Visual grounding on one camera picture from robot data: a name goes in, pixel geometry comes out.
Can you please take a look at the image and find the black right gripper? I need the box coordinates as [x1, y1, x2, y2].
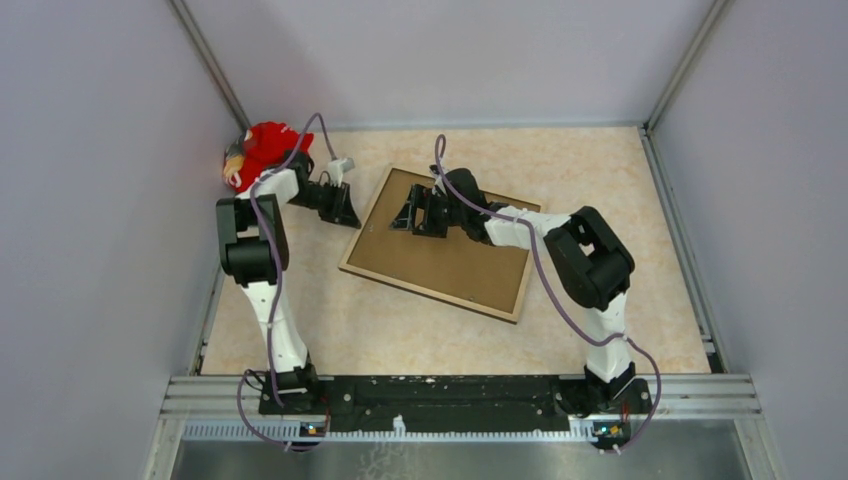
[389, 185, 466, 240]

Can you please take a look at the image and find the brown cardboard backing board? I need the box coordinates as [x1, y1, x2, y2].
[347, 170, 531, 314]

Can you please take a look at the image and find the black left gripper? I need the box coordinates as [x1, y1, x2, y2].
[287, 179, 361, 228]

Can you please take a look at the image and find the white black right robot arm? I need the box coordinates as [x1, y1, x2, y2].
[390, 165, 649, 417]

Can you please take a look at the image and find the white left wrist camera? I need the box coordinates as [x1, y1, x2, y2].
[326, 157, 355, 187]

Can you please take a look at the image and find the aluminium front rail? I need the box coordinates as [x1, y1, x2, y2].
[144, 373, 784, 479]

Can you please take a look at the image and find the red crumpled cloth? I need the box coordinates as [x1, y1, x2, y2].
[222, 121, 315, 194]

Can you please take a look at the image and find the wooden picture frame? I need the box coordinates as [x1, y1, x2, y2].
[338, 164, 542, 325]

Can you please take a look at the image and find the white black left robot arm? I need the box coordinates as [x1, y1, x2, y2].
[215, 152, 361, 414]

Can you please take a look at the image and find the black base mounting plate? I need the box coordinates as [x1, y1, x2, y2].
[258, 375, 652, 418]

